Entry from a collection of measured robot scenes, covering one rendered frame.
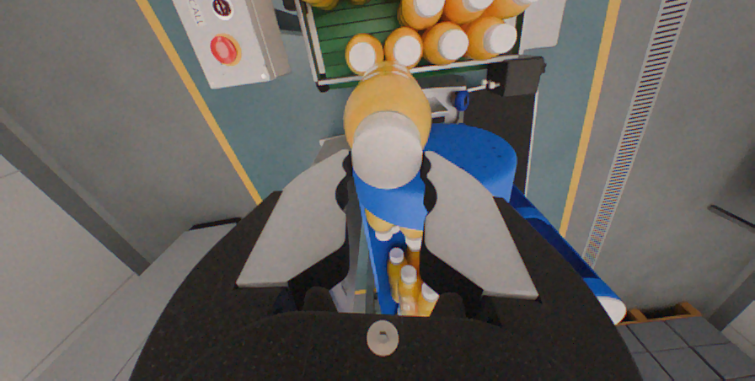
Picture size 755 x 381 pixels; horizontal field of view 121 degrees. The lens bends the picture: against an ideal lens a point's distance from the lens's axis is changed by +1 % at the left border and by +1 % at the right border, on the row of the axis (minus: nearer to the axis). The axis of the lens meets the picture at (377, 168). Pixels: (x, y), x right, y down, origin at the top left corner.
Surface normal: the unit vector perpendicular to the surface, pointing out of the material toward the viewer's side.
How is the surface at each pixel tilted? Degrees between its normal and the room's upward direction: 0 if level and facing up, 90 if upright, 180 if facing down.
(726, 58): 0
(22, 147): 76
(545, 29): 0
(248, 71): 0
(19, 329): 90
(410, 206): 18
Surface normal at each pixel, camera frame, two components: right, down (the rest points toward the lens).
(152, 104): -0.01, 0.49
